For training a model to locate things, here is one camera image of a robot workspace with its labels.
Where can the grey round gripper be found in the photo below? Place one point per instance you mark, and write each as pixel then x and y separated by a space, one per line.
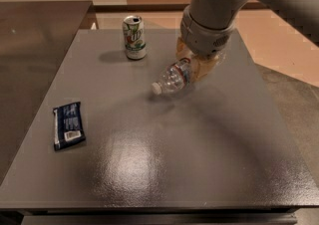
pixel 203 41

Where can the clear plastic water bottle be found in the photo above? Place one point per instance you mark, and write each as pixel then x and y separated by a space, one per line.
pixel 174 78

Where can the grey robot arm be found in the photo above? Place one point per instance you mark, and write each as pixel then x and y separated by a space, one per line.
pixel 207 24

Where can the white green 7up can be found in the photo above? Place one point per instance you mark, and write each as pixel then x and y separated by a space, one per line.
pixel 134 37

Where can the dark blue snack packet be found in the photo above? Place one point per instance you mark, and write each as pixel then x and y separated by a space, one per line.
pixel 68 128

